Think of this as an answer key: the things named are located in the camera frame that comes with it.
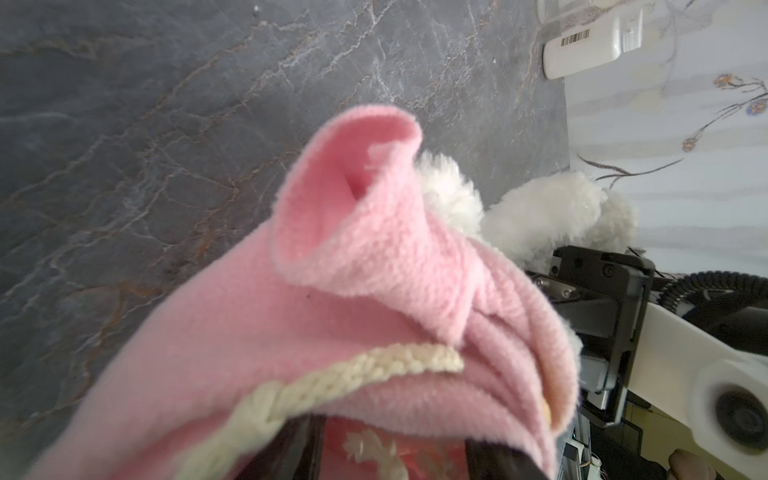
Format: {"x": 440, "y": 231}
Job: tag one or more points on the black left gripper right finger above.
{"x": 489, "y": 461}

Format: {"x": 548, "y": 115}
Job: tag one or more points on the white plush teddy bear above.
{"x": 531, "y": 221}

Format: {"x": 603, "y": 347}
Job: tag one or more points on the white plastic bottle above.
{"x": 597, "y": 44}

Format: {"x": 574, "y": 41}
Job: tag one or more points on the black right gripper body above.
{"x": 604, "y": 297}

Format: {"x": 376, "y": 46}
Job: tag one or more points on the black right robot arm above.
{"x": 694, "y": 347}

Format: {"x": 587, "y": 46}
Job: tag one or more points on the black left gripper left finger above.
{"x": 295, "y": 453}

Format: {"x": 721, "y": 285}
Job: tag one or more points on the pink fleece teddy hoodie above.
{"x": 353, "y": 302}

